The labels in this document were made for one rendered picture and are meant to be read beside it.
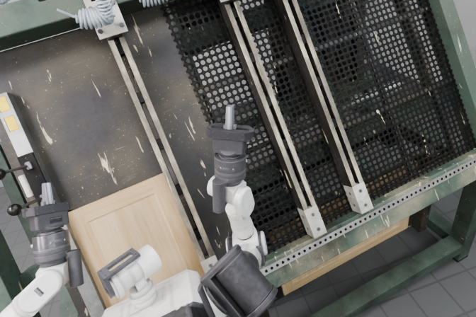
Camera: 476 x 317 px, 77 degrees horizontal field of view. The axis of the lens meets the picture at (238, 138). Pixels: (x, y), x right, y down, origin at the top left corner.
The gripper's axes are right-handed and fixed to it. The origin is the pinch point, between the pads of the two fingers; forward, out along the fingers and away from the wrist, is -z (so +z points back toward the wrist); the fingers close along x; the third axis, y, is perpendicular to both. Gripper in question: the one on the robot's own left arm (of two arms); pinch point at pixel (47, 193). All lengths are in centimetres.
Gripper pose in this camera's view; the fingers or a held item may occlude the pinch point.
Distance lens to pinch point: 101.6
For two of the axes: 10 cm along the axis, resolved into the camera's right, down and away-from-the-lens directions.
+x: 5.8, 0.0, 8.1
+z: 1.6, 9.8, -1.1
